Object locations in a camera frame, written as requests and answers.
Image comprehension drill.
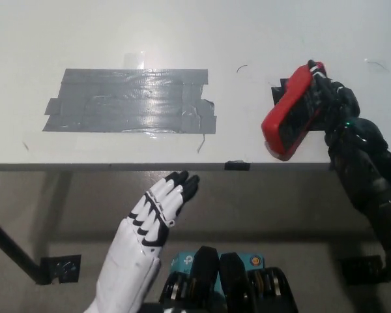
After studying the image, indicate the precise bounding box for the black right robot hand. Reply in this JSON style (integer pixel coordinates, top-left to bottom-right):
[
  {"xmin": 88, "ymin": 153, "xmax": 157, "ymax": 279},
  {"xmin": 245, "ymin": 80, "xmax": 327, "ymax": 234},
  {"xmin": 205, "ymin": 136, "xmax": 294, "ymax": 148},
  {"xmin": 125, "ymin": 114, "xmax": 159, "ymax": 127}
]
[{"xmin": 308, "ymin": 59, "xmax": 362, "ymax": 132}]

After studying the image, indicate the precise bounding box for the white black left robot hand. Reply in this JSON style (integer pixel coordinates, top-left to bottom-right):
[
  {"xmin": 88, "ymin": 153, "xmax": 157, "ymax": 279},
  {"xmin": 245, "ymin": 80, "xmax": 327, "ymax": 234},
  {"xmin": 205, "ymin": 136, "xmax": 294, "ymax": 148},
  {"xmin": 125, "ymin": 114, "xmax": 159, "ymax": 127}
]
[{"xmin": 84, "ymin": 170, "xmax": 201, "ymax": 313}]

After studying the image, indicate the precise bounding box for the red black digital multimeter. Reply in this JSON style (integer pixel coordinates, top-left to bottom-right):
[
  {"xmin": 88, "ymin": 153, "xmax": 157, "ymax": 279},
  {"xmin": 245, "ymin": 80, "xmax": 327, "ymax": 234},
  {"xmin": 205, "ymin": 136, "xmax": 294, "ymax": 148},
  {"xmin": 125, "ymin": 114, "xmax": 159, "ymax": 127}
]
[{"xmin": 260, "ymin": 61, "xmax": 329, "ymax": 162}]

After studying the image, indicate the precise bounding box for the black tape patch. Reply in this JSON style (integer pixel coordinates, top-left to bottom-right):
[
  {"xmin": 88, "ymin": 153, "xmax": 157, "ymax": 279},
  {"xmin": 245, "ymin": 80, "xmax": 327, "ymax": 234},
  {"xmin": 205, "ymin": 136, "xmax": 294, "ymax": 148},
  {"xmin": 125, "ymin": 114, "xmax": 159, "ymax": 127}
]
[{"xmin": 270, "ymin": 78, "xmax": 326, "ymax": 133}]

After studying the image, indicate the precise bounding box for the small black tape piece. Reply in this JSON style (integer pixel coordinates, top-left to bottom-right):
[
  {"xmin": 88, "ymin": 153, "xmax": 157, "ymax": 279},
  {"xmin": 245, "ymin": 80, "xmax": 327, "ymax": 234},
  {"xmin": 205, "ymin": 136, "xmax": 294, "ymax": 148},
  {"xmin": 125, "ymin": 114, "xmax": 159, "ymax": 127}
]
[{"xmin": 224, "ymin": 159, "xmax": 251, "ymax": 171}]

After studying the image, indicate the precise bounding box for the grey duct tape patch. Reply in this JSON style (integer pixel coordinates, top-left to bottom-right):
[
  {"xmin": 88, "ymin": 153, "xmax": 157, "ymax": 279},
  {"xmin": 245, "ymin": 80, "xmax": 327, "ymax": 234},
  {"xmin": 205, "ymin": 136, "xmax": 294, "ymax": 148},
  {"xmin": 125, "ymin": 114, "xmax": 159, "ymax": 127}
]
[{"xmin": 41, "ymin": 68, "xmax": 218, "ymax": 134}]

